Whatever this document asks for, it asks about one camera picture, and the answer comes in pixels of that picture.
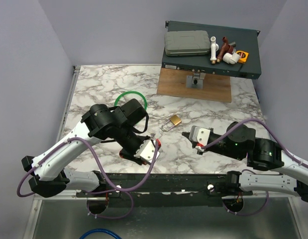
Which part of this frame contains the green cable lock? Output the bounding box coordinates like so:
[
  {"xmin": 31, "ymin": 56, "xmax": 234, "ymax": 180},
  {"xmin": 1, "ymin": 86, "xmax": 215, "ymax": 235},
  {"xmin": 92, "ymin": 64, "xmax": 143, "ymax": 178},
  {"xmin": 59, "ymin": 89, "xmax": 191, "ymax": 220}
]
[{"xmin": 113, "ymin": 91, "xmax": 148, "ymax": 110}]

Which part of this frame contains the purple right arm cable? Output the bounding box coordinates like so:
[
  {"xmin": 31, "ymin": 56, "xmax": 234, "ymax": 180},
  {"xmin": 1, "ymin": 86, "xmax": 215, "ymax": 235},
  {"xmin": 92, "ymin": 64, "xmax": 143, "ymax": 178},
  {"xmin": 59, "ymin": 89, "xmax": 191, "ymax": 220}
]
[{"xmin": 201, "ymin": 118, "xmax": 308, "ymax": 217}]

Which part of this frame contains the brass padlock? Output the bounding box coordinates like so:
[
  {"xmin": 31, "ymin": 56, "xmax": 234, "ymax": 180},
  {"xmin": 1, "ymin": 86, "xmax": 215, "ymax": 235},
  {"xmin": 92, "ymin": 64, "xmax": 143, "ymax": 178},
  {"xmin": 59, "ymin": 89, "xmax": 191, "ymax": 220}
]
[{"xmin": 161, "ymin": 115, "xmax": 182, "ymax": 132}]

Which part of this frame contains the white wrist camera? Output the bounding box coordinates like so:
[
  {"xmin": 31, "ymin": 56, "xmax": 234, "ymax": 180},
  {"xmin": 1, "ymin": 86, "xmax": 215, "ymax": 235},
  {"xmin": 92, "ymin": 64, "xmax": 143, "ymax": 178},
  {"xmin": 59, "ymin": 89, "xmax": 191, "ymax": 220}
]
[
  {"xmin": 189, "ymin": 126, "xmax": 211, "ymax": 155},
  {"xmin": 134, "ymin": 139, "xmax": 161, "ymax": 165}
]

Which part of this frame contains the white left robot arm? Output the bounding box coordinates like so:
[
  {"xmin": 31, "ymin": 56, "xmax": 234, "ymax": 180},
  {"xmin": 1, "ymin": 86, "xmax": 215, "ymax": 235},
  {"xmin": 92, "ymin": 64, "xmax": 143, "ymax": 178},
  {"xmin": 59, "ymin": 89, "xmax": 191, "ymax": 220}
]
[{"xmin": 21, "ymin": 99, "xmax": 153, "ymax": 198}]

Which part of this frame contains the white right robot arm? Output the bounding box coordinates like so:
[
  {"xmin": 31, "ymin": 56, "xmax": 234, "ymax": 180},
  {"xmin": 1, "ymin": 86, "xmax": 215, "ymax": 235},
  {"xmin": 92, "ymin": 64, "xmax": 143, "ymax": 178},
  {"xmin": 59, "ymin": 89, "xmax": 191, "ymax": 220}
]
[{"xmin": 182, "ymin": 120, "xmax": 308, "ymax": 203}]

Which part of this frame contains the blue cable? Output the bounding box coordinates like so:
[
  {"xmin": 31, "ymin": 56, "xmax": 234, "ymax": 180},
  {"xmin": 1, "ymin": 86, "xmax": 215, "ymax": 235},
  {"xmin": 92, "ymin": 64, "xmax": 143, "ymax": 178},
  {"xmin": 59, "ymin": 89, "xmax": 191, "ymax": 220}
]
[{"xmin": 79, "ymin": 228, "xmax": 122, "ymax": 239}]

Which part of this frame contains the brown pipe fitting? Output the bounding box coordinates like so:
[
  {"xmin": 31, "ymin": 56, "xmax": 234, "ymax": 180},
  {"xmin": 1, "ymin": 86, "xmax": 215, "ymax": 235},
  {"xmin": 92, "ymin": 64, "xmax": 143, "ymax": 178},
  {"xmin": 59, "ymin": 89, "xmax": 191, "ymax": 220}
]
[{"xmin": 216, "ymin": 36, "xmax": 230, "ymax": 63}]

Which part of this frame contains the wooden board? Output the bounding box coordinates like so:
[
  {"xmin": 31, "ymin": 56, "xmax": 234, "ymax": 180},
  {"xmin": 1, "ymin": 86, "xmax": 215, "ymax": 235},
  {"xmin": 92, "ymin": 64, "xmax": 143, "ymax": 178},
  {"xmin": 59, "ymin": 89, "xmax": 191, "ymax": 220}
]
[{"xmin": 157, "ymin": 68, "xmax": 232, "ymax": 103}]

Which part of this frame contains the yellow tape measure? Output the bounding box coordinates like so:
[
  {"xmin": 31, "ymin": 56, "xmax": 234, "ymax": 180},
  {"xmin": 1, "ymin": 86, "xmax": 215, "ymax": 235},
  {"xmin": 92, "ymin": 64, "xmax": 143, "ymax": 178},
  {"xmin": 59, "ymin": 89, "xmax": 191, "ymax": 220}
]
[{"xmin": 236, "ymin": 50, "xmax": 249, "ymax": 64}]

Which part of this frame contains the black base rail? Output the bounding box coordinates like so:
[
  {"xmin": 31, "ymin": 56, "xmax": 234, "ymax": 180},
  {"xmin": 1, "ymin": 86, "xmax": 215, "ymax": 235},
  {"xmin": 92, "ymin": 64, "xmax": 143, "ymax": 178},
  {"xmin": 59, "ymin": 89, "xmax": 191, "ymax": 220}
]
[{"xmin": 76, "ymin": 171, "xmax": 252, "ymax": 208}]

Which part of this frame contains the white pipe fitting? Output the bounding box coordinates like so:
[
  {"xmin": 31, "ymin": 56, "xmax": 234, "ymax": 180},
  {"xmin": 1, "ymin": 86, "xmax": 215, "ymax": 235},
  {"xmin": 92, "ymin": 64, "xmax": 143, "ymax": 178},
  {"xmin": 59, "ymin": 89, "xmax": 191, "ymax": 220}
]
[{"xmin": 210, "ymin": 36, "xmax": 219, "ymax": 64}]

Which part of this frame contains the dark teal network switch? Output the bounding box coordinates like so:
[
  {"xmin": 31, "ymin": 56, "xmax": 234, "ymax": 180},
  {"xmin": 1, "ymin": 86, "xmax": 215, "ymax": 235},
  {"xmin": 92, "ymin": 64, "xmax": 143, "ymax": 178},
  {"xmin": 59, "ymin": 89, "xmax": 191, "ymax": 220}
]
[{"xmin": 161, "ymin": 21, "xmax": 262, "ymax": 80}]

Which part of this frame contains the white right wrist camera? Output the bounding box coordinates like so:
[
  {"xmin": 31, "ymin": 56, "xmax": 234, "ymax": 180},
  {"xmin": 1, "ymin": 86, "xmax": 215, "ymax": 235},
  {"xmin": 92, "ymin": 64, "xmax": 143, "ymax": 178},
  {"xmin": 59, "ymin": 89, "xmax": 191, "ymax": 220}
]
[{"xmin": 189, "ymin": 126, "xmax": 211, "ymax": 155}]

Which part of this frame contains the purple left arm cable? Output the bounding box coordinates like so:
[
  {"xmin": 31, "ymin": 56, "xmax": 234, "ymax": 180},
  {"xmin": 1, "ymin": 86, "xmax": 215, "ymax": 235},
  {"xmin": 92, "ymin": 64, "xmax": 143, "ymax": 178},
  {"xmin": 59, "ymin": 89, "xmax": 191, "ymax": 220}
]
[{"xmin": 17, "ymin": 137, "xmax": 159, "ymax": 220}]

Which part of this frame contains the white elbow pipe fitting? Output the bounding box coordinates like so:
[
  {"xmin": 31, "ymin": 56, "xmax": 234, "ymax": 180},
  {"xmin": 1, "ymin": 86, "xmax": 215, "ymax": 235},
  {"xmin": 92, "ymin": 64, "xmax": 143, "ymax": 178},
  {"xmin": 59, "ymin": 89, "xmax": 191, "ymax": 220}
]
[{"xmin": 222, "ymin": 52, "xmax": 240, "ymax": 65}]

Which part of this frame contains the red plastic seal tag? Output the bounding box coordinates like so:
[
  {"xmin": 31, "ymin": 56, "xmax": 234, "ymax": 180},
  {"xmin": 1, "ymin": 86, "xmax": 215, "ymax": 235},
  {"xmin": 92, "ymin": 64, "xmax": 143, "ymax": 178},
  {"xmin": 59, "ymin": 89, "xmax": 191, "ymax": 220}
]
[{"xmin": 119, "ymin": 149, "xmax": 143, "ymax": 165}]

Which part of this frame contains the dark grey pipe fitting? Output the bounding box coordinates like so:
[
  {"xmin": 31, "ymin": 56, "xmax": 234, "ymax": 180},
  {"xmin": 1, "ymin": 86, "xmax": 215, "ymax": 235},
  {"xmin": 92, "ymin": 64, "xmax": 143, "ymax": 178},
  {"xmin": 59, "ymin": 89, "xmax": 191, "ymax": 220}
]
[{"xmin": 227, "ymin": 41, "xmax": 236, "ymax": 54}]

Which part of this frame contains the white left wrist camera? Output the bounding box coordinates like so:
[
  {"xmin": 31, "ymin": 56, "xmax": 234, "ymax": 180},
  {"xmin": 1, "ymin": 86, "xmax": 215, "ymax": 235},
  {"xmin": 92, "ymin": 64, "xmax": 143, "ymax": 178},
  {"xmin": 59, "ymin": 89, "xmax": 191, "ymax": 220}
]
[{"xmin": 134, "ymin": 139, "xmax": 161, "ymax": 165}]

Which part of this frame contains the grey metal bracket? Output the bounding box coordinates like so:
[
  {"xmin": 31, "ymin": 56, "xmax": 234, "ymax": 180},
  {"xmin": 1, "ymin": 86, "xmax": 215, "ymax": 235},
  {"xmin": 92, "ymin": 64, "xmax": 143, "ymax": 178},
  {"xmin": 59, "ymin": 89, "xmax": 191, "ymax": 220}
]
[{"xmin": 186, "ymin": 73, "xmax": 205, "ymax": 89}]

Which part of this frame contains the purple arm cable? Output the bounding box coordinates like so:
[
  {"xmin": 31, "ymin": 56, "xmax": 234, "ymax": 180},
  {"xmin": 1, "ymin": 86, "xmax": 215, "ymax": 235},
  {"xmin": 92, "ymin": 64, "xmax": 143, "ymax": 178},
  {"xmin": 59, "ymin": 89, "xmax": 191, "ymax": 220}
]
[
  {"xmin": 17, "ymin": 137, "xmax": 159, "ymax": 220},
  {"xmin": 201, "ymin": 118, "xmax": 308, "ymax": 217}
]

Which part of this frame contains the aluminium side rail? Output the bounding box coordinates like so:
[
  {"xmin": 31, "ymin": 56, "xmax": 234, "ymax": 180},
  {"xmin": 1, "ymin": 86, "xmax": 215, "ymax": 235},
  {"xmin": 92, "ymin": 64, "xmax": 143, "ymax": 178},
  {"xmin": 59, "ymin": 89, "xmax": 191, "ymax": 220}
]
[{"xmin": 56, "ymin": 66, "xmax": 81, "ymax": 142}]

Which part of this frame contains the grey plastic case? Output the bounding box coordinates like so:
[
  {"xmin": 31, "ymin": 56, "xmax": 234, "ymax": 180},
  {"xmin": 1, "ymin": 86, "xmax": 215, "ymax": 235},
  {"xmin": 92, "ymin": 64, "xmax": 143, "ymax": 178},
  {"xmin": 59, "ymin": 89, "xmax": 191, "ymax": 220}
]
[{"xmin": 164, "ymin": 30, "xmax": 211, "ymax": 56}]

